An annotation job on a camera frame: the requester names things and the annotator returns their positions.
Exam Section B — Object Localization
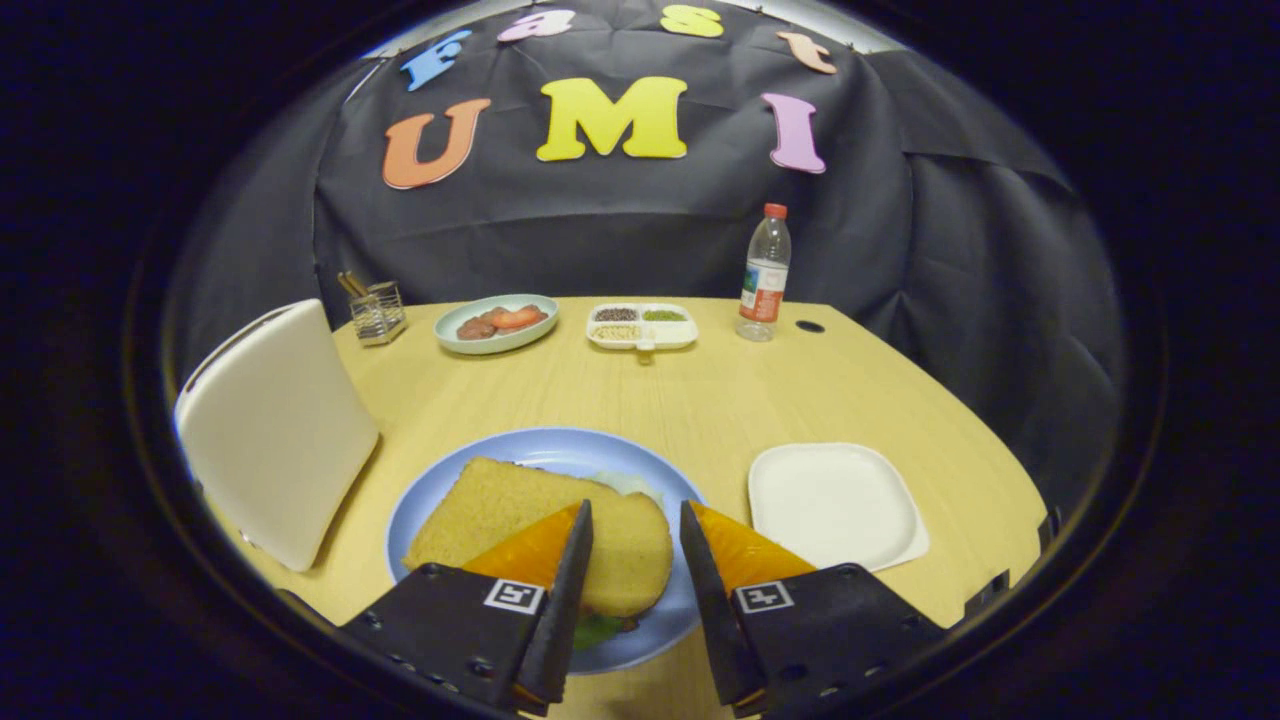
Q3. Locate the blue round plate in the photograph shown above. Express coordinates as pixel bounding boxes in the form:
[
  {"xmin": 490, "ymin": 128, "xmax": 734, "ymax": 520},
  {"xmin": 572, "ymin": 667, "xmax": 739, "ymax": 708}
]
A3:
[{"xmin": 386, "ymin": 427, "xmax": 709, "ymax": 676}]

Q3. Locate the white square plate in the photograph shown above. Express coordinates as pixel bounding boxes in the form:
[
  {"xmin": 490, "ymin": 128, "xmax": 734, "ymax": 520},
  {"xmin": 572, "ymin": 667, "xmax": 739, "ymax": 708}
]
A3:
[{"xmin": 747, "ymin": 442, "xmax": 931, "ymax": 573}]

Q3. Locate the wire utensil holder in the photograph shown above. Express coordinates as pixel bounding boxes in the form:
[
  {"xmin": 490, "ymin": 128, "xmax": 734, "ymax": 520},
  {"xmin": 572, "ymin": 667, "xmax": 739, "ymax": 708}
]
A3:
[{"xmin": 347, "ymin": 281, "xmax": 408, "ymax": 347}]

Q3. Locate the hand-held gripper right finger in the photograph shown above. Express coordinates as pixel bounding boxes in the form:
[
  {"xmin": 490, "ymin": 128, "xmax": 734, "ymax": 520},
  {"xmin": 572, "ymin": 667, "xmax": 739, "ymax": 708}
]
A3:
[{"xmin": 679, "ymin": 499, "xmax": 949, "ymax": 719}]

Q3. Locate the green lettuce leaf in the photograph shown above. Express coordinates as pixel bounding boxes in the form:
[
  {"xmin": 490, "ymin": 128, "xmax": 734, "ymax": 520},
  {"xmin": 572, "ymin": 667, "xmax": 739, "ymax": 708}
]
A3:
[{"xmin": 573, "ymin": 470, "xmax": 666, "ymax": 653}]

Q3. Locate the black backdrop cloth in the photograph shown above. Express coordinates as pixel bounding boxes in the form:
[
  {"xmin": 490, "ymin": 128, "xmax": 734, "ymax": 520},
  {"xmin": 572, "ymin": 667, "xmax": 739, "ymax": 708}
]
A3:
[{"xmin": 165, "ymin": 0, "xmax": 1126, "ymax": 511}]

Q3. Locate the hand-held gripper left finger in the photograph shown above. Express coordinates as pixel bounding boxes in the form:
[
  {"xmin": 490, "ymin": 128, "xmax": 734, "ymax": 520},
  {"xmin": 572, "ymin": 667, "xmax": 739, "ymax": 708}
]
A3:
[{"xmin": 338, "ymin": 499, "xmax": 595, "ymax": 717}]

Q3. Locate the white divided tray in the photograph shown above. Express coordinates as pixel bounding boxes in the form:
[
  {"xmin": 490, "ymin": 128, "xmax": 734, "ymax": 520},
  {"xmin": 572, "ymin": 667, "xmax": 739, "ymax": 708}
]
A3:
[{"xmin": 586, "ymin": 302, "xmax": 700, "ymax": 365}]

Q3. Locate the thick brown bread slice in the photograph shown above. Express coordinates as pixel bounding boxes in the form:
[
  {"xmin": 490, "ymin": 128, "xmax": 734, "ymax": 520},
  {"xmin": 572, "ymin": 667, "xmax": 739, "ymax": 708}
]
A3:
[{"xmin": 403, "ymin": 457, "xmax": 675, "ymax": 619}]

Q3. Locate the white toaster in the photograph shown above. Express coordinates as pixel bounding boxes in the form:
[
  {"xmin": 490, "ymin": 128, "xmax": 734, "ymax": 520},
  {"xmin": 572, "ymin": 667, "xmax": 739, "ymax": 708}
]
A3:
[{"xmin": 174, "ymin": 298, "xmax": 381, "ymax": 573}]

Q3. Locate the pale green round plate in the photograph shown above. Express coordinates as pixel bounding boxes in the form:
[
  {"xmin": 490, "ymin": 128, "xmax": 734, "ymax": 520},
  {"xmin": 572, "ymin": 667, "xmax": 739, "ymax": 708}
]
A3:
[{"xmin": 434, "ymin": 294, "xmax": 560, "ymax": 356}]

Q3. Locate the clear bottle with red cap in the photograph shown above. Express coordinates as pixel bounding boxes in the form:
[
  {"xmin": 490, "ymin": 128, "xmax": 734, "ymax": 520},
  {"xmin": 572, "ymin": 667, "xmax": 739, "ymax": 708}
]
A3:
[{"xmin": 737, "ymin": 203, "xmax": 792, "ymax": 343}]

